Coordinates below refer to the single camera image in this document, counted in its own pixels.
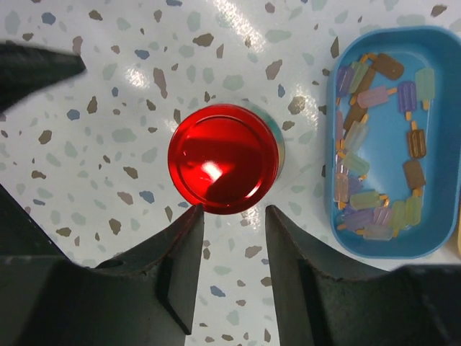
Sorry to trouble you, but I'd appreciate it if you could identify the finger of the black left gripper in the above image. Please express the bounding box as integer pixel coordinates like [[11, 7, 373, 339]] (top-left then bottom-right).
[[1, 41, 86, 112]]

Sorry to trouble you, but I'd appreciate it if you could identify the blue oval candy tray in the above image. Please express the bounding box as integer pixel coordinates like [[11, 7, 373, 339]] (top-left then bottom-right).
[[325, 26, 460, 260]]

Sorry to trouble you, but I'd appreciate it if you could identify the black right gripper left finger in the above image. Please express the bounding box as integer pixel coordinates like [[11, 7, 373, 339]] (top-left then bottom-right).
[[1, 190, 204, 345]]

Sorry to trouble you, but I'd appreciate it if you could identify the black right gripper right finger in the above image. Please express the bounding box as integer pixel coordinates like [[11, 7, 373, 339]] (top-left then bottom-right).
[[265, 205, 460, 345]]

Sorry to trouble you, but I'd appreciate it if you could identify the red jar lid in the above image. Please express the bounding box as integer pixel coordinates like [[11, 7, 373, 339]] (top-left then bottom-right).
[[167, 101, 278, 215]]

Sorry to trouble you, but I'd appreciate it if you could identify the clear glass jar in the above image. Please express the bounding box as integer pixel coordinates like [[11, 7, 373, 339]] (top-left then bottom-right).
[[248, 102, 286, 179]]

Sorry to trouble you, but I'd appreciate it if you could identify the yellow oval candy tray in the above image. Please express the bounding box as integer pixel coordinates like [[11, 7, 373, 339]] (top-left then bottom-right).
[[452, 224, 461, 257]]

